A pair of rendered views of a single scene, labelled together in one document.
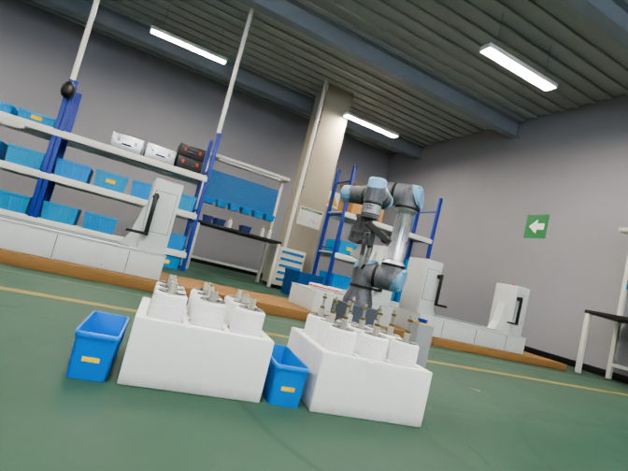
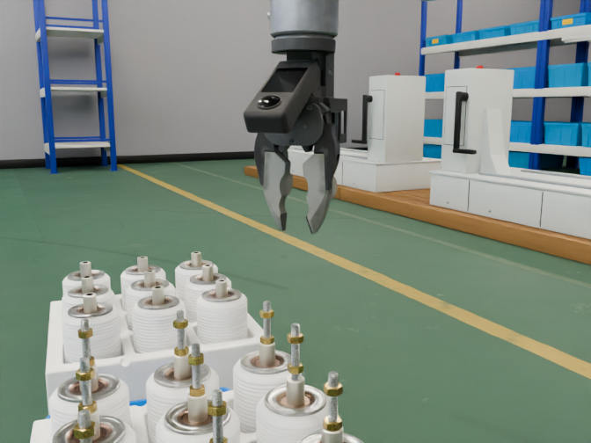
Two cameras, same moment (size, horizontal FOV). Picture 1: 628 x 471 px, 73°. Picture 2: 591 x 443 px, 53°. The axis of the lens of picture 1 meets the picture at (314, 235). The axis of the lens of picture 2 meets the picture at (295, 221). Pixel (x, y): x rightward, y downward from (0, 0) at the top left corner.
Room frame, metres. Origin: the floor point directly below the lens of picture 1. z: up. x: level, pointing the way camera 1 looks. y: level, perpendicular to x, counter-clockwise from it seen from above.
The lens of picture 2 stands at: (1.63, -0.88, 0.60)
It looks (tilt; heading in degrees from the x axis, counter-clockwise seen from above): 11 degrees down; 88
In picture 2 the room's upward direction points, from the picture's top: straight up
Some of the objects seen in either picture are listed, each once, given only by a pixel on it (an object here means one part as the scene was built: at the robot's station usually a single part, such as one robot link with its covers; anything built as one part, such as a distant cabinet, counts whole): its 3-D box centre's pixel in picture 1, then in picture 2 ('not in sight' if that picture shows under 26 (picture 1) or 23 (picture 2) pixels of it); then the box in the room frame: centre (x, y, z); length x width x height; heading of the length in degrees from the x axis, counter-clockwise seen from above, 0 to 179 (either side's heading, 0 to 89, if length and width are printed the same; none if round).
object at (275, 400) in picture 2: not in sight; (295, 400); (1.66, -0.21, 0.25); 0.08 x 0.08 x 0.01
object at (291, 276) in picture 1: (301, 284); not in sight; (6.36, 0.01, 0.18); 0.50 x 0.41 x 0.37; 29
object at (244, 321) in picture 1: (243, 337); (93, 359); (1.32, 0.13, 0.16); 0.10 x 0.10 x 0.18
